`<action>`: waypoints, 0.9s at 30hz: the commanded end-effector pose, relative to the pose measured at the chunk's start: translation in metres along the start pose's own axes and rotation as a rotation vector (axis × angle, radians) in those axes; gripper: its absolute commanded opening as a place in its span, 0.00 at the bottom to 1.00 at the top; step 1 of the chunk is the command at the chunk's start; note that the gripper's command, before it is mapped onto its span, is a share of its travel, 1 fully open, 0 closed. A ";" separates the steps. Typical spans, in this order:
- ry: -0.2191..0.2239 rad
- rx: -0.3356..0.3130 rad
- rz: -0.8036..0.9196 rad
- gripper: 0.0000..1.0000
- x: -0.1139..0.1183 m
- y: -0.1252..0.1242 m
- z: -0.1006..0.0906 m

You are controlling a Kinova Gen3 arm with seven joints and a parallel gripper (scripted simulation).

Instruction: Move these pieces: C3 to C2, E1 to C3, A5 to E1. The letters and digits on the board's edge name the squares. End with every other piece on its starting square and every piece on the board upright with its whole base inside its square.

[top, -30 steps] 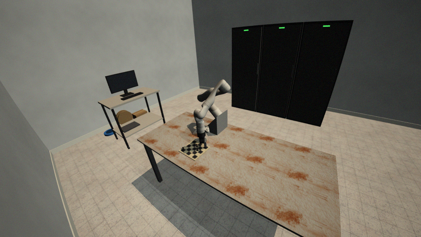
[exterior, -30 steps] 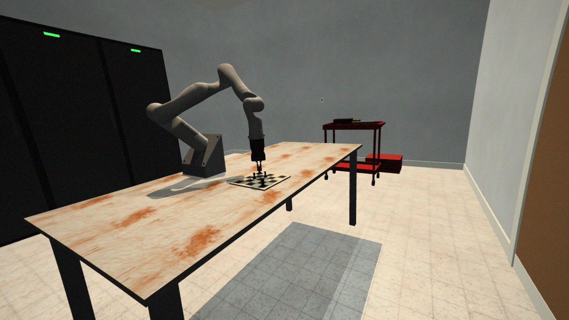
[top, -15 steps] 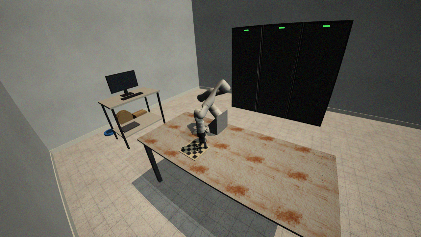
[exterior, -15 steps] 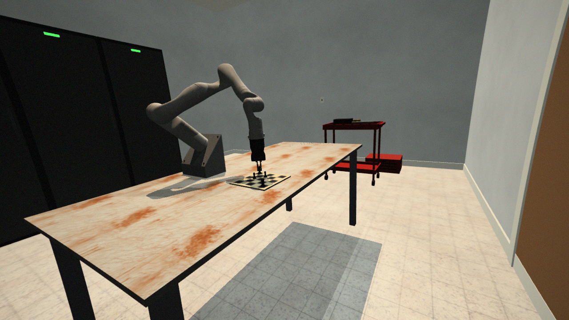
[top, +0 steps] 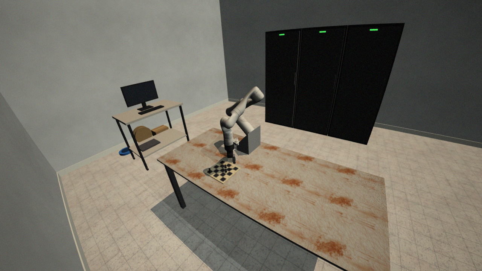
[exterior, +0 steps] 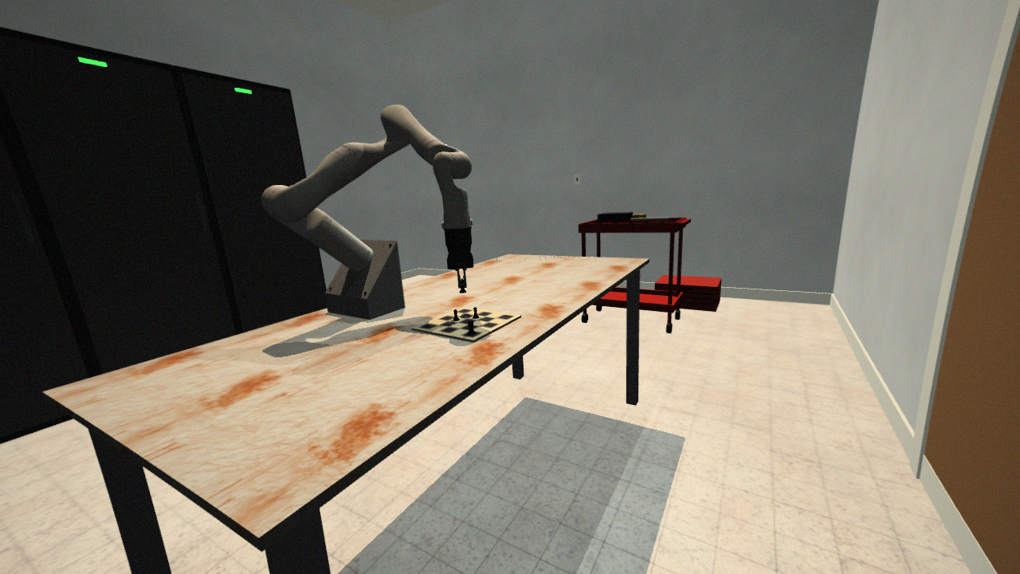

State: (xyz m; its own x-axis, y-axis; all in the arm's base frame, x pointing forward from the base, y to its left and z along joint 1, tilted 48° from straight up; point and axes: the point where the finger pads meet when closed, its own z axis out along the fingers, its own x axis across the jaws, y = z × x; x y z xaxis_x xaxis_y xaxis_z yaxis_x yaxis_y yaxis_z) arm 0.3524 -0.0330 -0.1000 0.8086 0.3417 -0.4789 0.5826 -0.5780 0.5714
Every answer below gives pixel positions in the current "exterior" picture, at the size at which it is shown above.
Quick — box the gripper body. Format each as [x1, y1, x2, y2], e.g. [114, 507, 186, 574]
[441, 210, 474, 269]

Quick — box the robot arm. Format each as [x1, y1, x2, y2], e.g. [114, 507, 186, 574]
[261, 104, 472, 272]

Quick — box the chessboard with black pieces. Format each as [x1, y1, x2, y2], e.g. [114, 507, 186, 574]
[412, 307, 521, 343]

